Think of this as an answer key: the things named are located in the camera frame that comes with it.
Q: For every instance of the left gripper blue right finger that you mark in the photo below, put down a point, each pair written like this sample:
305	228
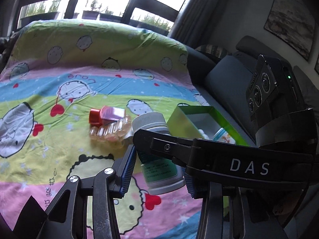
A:
194	185

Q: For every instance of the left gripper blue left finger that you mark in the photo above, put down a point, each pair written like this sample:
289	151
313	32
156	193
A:
124	168

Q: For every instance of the white bottle green label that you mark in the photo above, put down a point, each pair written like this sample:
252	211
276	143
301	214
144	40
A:
161	175

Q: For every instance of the pink translucent hair claw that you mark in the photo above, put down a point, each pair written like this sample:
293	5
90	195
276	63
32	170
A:
114	135

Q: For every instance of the orange cap carton bottle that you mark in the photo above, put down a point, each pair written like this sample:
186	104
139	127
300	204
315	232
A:
105	115

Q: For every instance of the white bottle blue label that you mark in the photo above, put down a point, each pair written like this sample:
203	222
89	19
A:
223	136

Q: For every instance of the white medicine bottle red logo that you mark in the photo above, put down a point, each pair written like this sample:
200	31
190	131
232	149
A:
203	134

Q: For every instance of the green white open box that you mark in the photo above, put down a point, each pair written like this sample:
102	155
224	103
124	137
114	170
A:
186	120

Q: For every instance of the dark grey sofa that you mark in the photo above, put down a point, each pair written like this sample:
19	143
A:
223	84

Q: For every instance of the colourful cartoon bed sheet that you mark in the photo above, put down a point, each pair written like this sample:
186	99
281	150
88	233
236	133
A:
56	73

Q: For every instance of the black triple lens camera box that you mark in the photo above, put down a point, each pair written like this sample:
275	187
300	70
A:
276	105

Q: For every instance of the framed wall picture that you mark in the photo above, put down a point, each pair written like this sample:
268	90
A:
291	22

